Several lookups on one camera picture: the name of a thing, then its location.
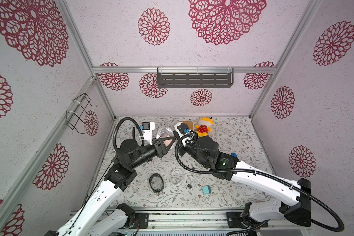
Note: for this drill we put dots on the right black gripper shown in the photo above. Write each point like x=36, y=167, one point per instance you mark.
x=185, y=140

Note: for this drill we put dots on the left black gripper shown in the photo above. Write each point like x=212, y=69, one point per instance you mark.
x=159, y=147

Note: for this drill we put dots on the pink charger cube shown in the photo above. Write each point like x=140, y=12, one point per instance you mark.
x=168, y=144

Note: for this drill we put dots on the clear oval zip pouch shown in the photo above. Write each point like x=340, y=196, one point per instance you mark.
x=164, y=132

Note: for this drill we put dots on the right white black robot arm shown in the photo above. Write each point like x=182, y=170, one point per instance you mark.
x=292, y=198

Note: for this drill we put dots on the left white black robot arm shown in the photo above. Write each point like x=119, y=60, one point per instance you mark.
x=129, y=156

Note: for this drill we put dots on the yellow plush toy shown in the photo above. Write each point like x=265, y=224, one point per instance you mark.
x=204, y=126

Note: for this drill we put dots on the white wooden-top tissue box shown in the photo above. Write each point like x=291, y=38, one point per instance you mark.
x=184, y=127

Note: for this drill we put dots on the teal charger cube lower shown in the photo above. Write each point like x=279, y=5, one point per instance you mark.
x=206, y=190

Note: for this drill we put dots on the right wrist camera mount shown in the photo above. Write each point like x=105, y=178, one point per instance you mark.
x=178, y=135

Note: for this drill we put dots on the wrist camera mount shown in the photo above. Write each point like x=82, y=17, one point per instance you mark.
x=147, y=129
x=178, y=135

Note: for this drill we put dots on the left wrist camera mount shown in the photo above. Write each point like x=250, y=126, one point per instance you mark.
x=147, y=129

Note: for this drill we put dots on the grey wall shelf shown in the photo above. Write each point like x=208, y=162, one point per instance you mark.
x=197, y=80

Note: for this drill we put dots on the black wire wall rack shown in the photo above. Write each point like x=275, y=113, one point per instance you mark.
x=83, y=119

